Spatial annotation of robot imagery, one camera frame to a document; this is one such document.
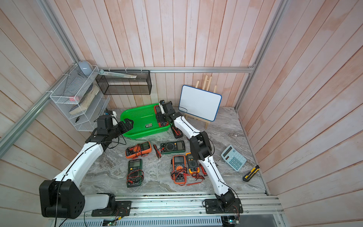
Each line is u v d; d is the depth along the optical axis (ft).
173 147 3.12
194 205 2.51
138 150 2.97
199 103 3.22
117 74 2.99
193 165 2.82
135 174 2.67
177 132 3.31
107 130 2.05
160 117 3.07
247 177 2.70
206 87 3.05
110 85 3.39
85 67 2.66
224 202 2.09
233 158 2.96
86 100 2.63
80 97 2.45
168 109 2.72
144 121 3.63
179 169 2.73
